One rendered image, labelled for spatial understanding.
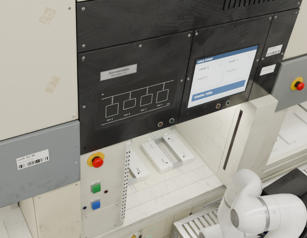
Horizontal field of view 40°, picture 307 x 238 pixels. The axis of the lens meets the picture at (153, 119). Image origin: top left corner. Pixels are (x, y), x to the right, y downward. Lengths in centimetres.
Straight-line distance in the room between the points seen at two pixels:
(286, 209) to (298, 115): 150
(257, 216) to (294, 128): 145
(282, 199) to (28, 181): 79
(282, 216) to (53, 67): 77
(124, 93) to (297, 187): 123
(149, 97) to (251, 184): 44
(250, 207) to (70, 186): 65
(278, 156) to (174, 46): 122
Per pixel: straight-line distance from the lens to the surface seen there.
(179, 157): 218
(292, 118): 269
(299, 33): 179
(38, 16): 110
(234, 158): 200
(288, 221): 128
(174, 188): 207
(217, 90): 161
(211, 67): 151
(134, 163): 211
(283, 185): 226
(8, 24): 109
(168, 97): 147
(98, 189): 160
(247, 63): 163
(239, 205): 124
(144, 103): 142
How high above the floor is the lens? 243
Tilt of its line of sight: 40 degrees down
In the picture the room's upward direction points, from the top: 7 degrees clockwise
